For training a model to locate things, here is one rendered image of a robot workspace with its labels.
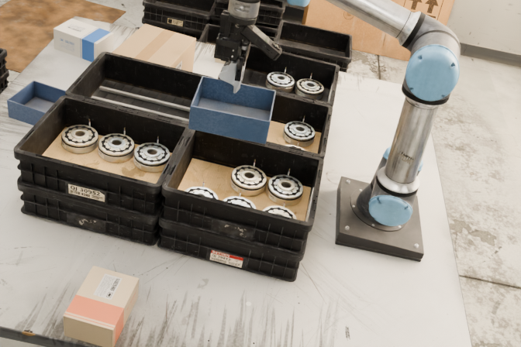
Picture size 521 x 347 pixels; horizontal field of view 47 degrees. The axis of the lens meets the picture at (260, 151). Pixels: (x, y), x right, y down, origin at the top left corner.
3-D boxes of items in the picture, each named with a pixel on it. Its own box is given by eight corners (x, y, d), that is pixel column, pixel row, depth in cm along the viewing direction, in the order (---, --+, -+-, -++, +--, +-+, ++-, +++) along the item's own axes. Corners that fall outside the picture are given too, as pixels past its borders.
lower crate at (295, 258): (308, 215, 187) (316, 187, 179) (295, 286, 163) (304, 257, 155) (185, 184, 189) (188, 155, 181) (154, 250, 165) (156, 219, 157)
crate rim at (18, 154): (191, 132, 176) (191, 125, 175) (159, 195, 152) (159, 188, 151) (63, 101, 178) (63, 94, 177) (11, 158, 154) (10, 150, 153)
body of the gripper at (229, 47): (219, 49, 157) (225, 6, 151) (250, 56, 157) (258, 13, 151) (212, 60, 151) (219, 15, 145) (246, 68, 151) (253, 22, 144)
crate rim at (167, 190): (322, 164, 174) (324, 158, 173) (311, 234, 150) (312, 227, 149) (191, 132, 176) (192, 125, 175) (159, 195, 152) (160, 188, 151)
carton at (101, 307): (93, 284, 152) (93, 265, 148) (138, 297, 151) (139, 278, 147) (63, 335, 139) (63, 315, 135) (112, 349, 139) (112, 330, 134)
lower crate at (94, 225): (185, 184, 189) (188, 155, 181) (154, 250, 165) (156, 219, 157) (65, 154, 191) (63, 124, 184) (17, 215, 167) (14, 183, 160)
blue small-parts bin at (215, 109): (271, 111, 162) (276, 90, 157) (265, 144, 150) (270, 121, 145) (199, 97, 162) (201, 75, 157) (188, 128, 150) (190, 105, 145)
